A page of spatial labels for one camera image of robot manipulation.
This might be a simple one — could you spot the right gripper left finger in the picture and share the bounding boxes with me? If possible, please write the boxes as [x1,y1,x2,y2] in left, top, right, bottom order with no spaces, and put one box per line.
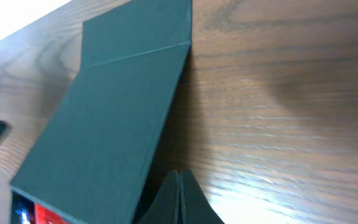
[138,170,180,224]

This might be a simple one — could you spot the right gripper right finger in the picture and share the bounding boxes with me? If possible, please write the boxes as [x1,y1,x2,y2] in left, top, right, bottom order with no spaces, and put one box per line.
[180,170,224,224]

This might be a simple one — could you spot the blue Oreo cookie pack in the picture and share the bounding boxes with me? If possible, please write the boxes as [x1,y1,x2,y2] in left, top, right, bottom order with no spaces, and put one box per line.
[9,192,35,224]

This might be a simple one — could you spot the black gift box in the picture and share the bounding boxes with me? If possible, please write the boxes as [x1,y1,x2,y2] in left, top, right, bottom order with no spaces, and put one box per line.
[11,0,192,223]

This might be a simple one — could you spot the red dried fruit bag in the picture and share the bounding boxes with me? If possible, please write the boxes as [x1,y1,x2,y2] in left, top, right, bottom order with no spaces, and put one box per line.
[34,203,69,224]

